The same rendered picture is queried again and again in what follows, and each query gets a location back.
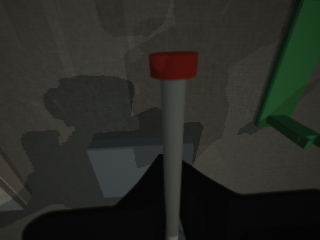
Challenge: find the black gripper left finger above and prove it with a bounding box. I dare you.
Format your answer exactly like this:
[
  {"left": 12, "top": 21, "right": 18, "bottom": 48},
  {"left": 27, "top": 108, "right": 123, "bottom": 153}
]
[{"left": 22, "top": 154, "right": 166, "bottom": 240}]

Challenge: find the grey pin with red cap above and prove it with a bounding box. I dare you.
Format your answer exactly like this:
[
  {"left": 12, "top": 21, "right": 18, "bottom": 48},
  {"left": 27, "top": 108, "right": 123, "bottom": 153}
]
[{"left": 149, "top": 51, "right": 198, "bottom": 240}]

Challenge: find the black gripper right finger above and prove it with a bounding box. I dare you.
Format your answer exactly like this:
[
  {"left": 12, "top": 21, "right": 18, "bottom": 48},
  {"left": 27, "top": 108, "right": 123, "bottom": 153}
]
[{"left": 179, "top": 160, "right": 320, "bottom": 240}]

